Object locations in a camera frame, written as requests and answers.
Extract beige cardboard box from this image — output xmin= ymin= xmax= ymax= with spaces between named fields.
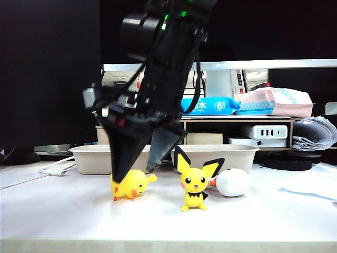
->
xmin=185 ymin=132 xmax=224 ymax=145

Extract silver monitor base plate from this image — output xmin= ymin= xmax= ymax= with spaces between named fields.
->
xmin=33 ymin=144 xmax=72 ymax=156

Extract blue wet wipes pack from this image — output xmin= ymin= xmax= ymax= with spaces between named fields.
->
xmin=181 ymin=96 xmax=242 ymax=116

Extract white paper sheets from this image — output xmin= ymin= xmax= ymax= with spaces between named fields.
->
xmin=277 ymin=162 xmax=337 ymax=203

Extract white multi-port charger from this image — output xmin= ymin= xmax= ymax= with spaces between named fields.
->
xmin=241 ymin=125 xmax=289 ymax=140

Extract white carton red print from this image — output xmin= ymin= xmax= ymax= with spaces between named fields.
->
xmin=230 ymin=69 xmax=250 ymax=99

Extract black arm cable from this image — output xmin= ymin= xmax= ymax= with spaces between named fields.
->
xmin=181 ymin=60 xmax=203 ymax=115

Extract metal pen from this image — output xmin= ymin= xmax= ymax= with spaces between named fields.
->
xmin=91 ymin=110 xmax=102 ymax=127

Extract beige paper box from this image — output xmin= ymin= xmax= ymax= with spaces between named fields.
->
xmin=166 ymin=144 xmax=261 ymax=174
xmin=68 ymin=144 xmax=163 ymax=175

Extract large black monitor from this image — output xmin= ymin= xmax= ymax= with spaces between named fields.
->
xmin=0 ymin=0 xmax=103 ymax=148

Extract pink tissue pack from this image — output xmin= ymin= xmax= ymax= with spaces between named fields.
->
xmin=233 ymin=87 xmax=316 ymax=119

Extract white cable with connector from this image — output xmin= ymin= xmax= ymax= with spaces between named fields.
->
xmin=38 ymin=155 xmax=76 ymax=177

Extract white round doll orange neck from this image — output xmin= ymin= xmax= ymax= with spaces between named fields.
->
xmin=206 ymin=168 xmax=252 ymax=198

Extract black hanging straps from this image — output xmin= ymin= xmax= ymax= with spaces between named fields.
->
xmin=193 ymin=70 xmax=206 ymax=90

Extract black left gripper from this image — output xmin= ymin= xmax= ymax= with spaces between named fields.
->
xmin=101 ymin=94 xmax=185 ymax=184

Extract grey monitor stand column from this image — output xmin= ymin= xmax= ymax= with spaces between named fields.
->
xmin=206 ymin=70 xmax=232 ymax=99

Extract black round stand base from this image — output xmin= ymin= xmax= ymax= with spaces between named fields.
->
xmin=263 ymin=157 xmax=314 ymax=171

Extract wooden black desk shelf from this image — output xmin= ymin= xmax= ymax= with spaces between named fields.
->
xmin=179 ymin=115 xmax=303 ymax=151

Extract silver bezel black monitor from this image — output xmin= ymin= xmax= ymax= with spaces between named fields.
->
xmin=99 ymin=0 xmax=337 ymax=72

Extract folded stack of papers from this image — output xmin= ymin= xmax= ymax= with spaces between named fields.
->
xmin=292 ymin=115 xmax=337 ymax=151

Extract yellow duck doll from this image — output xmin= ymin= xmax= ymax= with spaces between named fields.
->
xmin=110 ymin=169 xmax=158 ymax=202

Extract yellow black-eared Pichu doll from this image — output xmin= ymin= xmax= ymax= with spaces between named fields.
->
xmin=174 ymin=145 xmax=226 ymax=213

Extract beige paper cup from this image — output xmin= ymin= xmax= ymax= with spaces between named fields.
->
xmin=95 ymin=125 xmax=111 ymax=145

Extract white flat box apple logo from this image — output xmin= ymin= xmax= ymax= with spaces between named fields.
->
xmin=228 ymin=137 xmax=288 ymax=148

